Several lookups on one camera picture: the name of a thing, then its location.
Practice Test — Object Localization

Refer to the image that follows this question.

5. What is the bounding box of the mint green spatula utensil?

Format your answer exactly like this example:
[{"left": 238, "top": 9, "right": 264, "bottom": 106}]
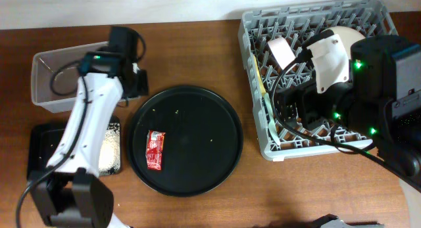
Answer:
[{"left": 263, "top": 93, "right": 281, "bottom": 146}]

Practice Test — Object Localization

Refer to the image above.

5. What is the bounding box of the yellow spatula utensil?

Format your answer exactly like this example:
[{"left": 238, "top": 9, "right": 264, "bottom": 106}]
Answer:
[{"left": 253, "top": 56, "right": 266, "bottom": 96}]

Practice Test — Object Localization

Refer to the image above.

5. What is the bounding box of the pink bowl with rice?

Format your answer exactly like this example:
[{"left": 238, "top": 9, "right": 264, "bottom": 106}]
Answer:
[{"left": 268, "top": 37, "right": 295, "bottom": 70}]

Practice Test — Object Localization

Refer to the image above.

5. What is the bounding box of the beige bowl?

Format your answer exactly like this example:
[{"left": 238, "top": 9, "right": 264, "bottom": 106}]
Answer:
[{"left": 326, "top": 26, "right": 365, "bottom": 49}]

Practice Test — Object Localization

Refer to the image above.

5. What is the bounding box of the red snack wrapper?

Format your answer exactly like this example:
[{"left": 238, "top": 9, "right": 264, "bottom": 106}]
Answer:
[{"left": 145, "top": 130, "right": 165, "bottom": 171}]

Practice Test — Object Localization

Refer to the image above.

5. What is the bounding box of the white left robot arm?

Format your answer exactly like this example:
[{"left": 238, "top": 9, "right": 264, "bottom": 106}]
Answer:
[{"left": 15, "top": 26, "right": 149, "bottom": 227}]

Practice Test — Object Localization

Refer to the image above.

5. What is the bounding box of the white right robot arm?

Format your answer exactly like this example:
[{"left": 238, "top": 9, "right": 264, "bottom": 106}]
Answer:
[{"left": 270, "top": 29, "right": 420, "bottom": 227}]

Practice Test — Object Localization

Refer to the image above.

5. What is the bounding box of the grey dishwasher rack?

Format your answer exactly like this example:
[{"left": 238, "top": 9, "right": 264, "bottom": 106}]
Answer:
[{"left": 238, "top": 0, "right": 397, "bottom": 162}]

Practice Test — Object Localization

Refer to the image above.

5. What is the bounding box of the clear plastic bin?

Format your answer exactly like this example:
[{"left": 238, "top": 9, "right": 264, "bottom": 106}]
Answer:
[{"left": 31, "top": 41, "right": 108, "bottom": 113}]

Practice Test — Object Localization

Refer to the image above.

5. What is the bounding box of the pile of rice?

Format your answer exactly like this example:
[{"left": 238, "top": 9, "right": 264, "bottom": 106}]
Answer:
[{"left": 99, "top": 122, "right": 121, "bottom": 176}]

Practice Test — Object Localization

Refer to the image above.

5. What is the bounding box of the round black tray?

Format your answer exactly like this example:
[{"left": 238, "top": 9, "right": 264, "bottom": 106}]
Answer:
[{"left": 126, "top": 85, "right": 243, "bottom": 197}]

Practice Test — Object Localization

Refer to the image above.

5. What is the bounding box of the black rectangular tray bin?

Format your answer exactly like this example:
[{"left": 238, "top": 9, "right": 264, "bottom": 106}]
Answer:
[{"left": 26, "top": 116, "right": 120, "bottom": 179}]

